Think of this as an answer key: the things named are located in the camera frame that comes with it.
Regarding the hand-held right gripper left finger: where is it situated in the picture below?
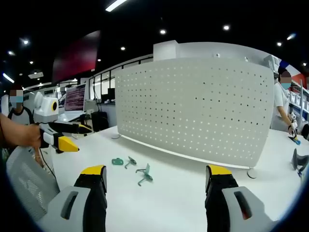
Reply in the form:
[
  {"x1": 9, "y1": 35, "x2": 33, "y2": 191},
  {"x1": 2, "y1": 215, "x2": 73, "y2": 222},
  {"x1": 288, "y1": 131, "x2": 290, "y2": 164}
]
[{"x1": 40, "y1": 165, "x2": 108, "y2": 232}]

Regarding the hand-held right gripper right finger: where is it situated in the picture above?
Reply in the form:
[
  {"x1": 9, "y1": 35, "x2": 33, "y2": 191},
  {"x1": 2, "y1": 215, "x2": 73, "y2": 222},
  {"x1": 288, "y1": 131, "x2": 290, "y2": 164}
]
[{"x1": 205, "y1": 164, "x2": 279, "y2": 232}]

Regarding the white perforated mounting plate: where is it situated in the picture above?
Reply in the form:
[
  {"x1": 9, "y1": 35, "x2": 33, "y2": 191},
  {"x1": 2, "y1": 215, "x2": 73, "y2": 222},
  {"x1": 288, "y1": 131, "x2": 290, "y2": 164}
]
[{"x1": 111, "y1": 57, "x2": 276, "y2": 180}]

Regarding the person's left hand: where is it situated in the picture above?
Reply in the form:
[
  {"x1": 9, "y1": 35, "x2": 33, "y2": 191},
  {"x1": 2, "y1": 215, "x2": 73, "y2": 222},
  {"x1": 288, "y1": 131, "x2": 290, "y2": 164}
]
[{"x1": 14, "y1": 122, "x2": 44, "y2": 149}]

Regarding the computer monitor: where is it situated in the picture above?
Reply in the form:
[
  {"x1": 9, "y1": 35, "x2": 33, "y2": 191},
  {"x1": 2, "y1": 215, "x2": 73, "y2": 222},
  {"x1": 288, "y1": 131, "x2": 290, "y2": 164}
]
[{"x1": 64, "y1": 83, "x2": 87, "y2": 113}]

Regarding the black office chair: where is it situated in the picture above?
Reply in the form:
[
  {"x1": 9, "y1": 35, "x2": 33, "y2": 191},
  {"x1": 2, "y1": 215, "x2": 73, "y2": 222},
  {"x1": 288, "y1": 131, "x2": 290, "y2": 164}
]
[{"x1": 91, "y1": 111, "x2": 110, "y2": 132}]

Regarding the grey mesh chair back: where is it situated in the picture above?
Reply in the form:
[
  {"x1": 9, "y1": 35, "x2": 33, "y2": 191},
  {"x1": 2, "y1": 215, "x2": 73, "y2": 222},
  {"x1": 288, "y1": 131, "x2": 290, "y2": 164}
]
[{"x1": 5, "y1": 146, "x2": 61, "y2": 221}]

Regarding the grey stand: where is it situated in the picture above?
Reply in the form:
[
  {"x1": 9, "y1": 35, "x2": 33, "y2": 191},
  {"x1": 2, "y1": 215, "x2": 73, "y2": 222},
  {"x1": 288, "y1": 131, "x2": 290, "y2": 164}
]
[{"x1": 292, "y1": 148, "x2": 309, "y2": 173}]

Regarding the white box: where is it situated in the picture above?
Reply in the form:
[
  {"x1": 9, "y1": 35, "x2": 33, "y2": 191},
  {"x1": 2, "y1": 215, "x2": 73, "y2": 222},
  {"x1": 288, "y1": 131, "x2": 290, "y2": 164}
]
[{"x1": 153, "y1": 40, "x2": 180, "y2": 61}]

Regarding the shelf of white boxes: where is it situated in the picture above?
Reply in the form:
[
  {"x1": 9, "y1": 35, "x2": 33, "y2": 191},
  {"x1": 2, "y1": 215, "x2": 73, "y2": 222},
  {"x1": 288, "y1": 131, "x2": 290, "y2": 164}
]
[{"x1": 289, "y1": 79, "x2": 309, "y2": 118}]

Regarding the white desk partition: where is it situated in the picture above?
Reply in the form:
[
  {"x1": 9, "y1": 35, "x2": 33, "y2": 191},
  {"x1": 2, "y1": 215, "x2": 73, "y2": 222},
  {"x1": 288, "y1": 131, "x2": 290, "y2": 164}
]
[{"x1": 178, "y1": 42, "x2": 275, "y2": 67}]

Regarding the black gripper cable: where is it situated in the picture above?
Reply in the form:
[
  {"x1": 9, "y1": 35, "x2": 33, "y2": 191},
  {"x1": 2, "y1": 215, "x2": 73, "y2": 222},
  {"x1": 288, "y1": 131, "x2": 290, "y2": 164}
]
[{"x1": 38, "y1": 146, "x2": 58, "y2": 186}]

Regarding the dark red wall panel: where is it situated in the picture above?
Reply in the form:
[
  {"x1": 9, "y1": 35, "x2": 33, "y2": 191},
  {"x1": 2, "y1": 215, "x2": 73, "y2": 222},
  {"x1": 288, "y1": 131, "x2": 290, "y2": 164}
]
[{"x1": 51, "y1": 29, "x2": 101, "y2": 83}]

